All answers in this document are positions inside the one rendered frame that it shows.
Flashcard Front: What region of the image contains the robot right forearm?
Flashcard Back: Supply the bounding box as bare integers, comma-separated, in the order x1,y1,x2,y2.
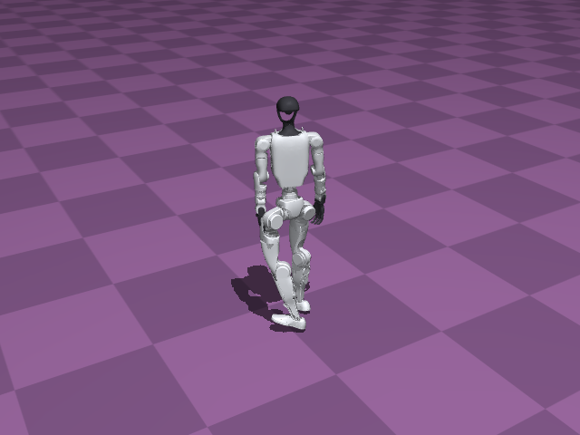
314,169,326,202

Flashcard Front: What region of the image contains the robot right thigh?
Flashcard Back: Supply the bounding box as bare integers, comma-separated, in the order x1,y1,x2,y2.
289,200,315,266

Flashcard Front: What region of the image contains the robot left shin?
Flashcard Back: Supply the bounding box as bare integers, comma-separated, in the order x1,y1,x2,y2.
271,266,300,321

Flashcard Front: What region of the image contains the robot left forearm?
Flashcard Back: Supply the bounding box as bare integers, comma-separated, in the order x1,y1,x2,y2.
253,171,266,214

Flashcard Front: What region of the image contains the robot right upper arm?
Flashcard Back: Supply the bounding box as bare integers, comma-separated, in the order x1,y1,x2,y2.
307,131,324,176

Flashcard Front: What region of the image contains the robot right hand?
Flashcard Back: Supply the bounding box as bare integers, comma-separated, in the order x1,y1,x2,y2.
310,195,326,225

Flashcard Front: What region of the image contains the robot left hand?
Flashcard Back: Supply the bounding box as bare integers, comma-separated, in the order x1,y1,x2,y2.
256,207,266,233

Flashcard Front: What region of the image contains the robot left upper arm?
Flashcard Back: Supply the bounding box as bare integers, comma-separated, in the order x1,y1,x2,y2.
255,135,272,183

